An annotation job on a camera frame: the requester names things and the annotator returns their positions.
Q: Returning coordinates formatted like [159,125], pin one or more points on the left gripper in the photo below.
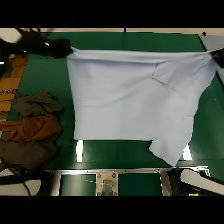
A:
[61,48]

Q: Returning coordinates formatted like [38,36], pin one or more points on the silver frame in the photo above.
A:
[106,183]

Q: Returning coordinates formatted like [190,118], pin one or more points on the grey garment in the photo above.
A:
[23,155]

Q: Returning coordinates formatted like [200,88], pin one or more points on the brown cardboard box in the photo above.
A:
[11,85]

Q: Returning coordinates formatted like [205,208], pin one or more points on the light blue T-shirt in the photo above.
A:
[123,100]

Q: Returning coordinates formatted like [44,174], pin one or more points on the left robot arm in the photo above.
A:
[31,42]

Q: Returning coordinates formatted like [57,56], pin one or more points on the brown garment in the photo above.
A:
[33,128]

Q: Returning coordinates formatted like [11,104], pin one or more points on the olive green garment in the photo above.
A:
[36,104]

